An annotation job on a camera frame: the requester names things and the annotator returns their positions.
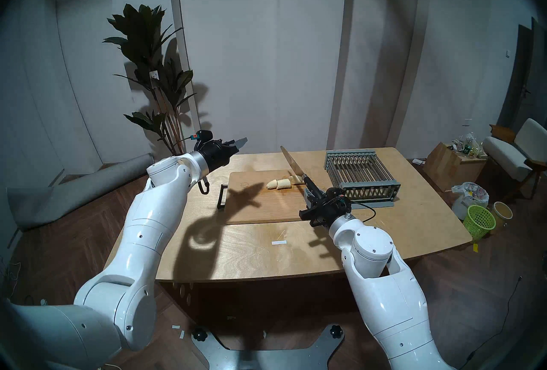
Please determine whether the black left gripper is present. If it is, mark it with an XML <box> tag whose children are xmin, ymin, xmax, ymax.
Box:
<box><xmin>200</xmin><ymin>137</ymin><xmax>248</xmax><ymax>172</ymax></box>

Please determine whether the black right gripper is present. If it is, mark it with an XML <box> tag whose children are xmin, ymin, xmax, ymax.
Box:
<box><xmin>299</xmin><ymin>188</ymin><xmax>352</xmax><ymax>227</ymax></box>

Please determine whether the black handled kitchen knife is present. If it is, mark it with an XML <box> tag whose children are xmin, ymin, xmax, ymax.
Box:
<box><xmin>280</xmin><ymin>146</ymin><xmax>323</xmax><ymax>205</ymax></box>

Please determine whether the grey metal roller knife rack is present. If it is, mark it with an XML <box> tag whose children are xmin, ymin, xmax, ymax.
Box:
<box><xmin>323</xmin><ymin>150</ymin><xmax>401</xmax><ymax>206</ymax></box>

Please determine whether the light wooden box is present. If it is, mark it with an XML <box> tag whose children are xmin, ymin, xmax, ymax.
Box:
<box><xmin>423</xmin><ymin>142</ymin><xmax>488</xmax><ymax>192</ymax></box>

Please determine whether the tall green potted plant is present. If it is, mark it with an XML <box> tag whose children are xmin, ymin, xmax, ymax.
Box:
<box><xmin>103</xmin><ymin>4</ymin><xmax>197</xmax><ymax>158</ymax></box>

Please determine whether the white plastic bag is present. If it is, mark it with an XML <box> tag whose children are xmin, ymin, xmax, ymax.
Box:
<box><xmin>452</xmin><ymin>182</ymin><xmax>490</xmax><ymax>220</ymax></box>

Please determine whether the green mesh waste basket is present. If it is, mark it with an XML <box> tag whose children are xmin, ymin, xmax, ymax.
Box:
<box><xmin>463</xmin><ymin>205</ymin><xmax>496</xmax><ymax>242</ymax></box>

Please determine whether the clear bag of items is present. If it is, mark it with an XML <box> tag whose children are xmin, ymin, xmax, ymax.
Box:
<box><xmin>452</xmin><ymin>133</ymin><xmax>488</xmax><ymax>159</ymax></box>

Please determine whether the rolled grey carpet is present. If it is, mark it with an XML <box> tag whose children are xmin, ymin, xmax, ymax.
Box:
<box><xmin>6</xmin><ymin>153</ymin><xmax>156</xmax><ymax>232</ymax></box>

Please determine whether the beige round bucket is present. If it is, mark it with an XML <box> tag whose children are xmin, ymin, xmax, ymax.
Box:
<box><xmin>491</xmin><ymin>202</ymin><xmax>513</xmax><ymax>234</ymax></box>

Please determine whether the white cushioned wooden armchair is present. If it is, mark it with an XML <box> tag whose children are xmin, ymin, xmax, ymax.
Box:
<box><xmin>482</xmin><ymin>118</ymin><xmax>547</xmax><ymax>199</ymax></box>

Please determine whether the dark grey door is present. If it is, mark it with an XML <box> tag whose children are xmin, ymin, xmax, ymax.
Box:
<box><xmin>498</xmin><ymin>17</ymin><xmax>547</xmax><ymax>135</ymax></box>

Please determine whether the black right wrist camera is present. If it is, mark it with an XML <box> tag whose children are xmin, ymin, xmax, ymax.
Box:
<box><xmin>326</xmin><ymin>187</ymin><xmax>352</xmax><ymax>205</ymax></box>

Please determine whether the wooden cutting board black handle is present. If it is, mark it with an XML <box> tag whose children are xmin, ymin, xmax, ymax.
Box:
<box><xmin>217</xmin><ymin>168</ymin><xmax>334</xmax><ymax>225</ymax></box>

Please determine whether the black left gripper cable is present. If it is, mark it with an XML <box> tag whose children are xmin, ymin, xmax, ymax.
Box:
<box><xmin>177</xmin><ymin>133</ymin><xmax>211</xmax><ymax>195</ymax></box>

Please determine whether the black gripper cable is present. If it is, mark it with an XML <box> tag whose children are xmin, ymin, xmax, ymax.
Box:
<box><xmin>177</xmin><ymin>133</ymin><xmax>211</xmax><ymax>195</ymax></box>
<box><xmin>348</xmin><ymin>200</ymin><xmax>376</xmax><ymax>224</ymax></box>

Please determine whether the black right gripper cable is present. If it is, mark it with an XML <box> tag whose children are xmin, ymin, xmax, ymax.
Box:
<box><xmin>348</xmin><ymin>200</ymin><xmax>376</xmax><ymax>224</ymax></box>

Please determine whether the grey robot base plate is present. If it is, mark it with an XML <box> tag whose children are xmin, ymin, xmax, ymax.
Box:
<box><xmin>191</xmin><ymin>324</ymin><xmax>345</xmax><ymax>370</ymax></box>

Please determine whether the black floor cable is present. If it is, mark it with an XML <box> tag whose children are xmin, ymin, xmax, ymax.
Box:
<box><xmin>466</xmin><ymin>275</ymin><xmax>524</xmax><ymax>363</ymax></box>

